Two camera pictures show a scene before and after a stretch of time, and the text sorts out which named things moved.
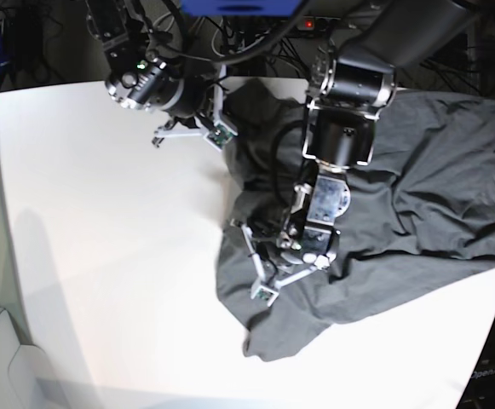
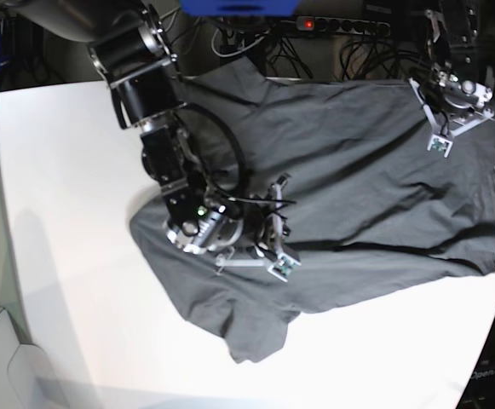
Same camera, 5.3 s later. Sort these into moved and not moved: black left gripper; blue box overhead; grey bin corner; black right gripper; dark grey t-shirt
Moved: black right gripper; black left gripper; dark grey t-shirt
Not moved: grey bin corner; blue box overhead
